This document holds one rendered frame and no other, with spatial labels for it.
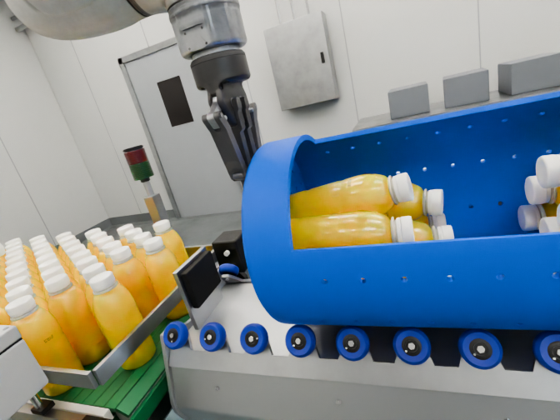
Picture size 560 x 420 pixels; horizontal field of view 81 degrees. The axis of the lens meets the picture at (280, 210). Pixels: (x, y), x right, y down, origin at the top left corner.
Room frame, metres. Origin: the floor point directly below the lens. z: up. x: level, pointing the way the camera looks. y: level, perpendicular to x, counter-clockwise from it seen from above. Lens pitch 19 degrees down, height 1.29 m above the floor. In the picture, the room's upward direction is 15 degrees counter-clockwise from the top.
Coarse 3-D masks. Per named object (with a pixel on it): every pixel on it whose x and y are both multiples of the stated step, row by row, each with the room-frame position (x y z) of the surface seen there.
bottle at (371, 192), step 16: (368, 176) 0.43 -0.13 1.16; (384, 176) 0.43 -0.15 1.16; (304, 192) 0.48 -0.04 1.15; (320, 192) 0.45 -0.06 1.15; (336, 192) 0.44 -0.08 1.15; (352, 192) 0.42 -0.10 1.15; (368, 192) 0.41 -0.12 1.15; (384, 192) 0.41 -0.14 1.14; (304, 208) 0.45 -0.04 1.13; (320, 208) 0.44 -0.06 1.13; (336, 208) 0.43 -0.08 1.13; (352, 208) 0.42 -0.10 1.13; (368, 208) 0.41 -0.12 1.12; (384, 208) 0.41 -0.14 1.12
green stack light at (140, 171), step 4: (148, 160) 1.05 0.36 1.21; (136, 164) 1.02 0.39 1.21; (140, 164) 1.02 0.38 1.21; (144, 164) 1.03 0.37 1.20; (148, 164) 1.04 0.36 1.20; (132, 168) 1.02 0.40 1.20; (136, 168) 1.02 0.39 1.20; (140, 168) 1.02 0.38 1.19; (144, 168) 1.02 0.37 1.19; (148, 168) 1.03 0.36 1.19; (132, 172) 1.02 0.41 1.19; (136, 172) 1.02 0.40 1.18; (140, 172) 1.02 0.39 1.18; (144, 172) 1.02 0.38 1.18; (148, 172) 1.03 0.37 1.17; (152, 172) 1.05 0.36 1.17; (132, 176) 1.03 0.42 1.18; (136, 176) 1.02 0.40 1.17; (140, 176) 1.02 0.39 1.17; (144, 176) 1.02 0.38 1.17; (148, 176) 1.03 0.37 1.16; (136, 180) 1.02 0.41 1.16
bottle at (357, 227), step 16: (304, 224) 0.40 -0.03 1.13; (320, 224) 0.39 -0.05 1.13; (336, 224) 0.38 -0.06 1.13; (352, 224) 0.37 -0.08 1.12; (368, 224) 0.36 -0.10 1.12; (384, 224) 0.36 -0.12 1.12; (304, 240) 0.39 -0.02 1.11; (320, 240) 0.38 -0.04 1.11; (336, 240) 0.37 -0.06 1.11; (352, 240) 0.36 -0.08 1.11; (368, 240) 0.36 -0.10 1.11; (384, 240) 0.35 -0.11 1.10
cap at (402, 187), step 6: (402, 174) 0.41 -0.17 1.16; (396, 180) 0.41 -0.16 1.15; (402, 180) 0.40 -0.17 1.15; (408, 180) 0.42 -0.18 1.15; (396, 186) 0.40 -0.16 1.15; (402, 186) 0.40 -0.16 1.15; (408, 186) 0.40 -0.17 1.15; (396, 192) 0.40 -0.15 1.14; (402, 192) 0.40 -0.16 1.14; (408, 192) 0.39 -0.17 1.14; (402, 198) 0.40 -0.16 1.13; (408, 198) 0.40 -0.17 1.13
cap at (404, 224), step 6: (408, 216) 0.37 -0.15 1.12; (402, 222) 0.36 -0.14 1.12; (408, 222) 0.36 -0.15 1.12; (402, 228) 0.35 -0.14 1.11; (408, 228) 0.35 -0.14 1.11; (402, 234) 0.35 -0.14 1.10; (408, 234) 0.35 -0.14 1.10; (402, 240) 0.35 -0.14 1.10; (408, 240) 0.35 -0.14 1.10; (414, 240) 0.37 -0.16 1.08
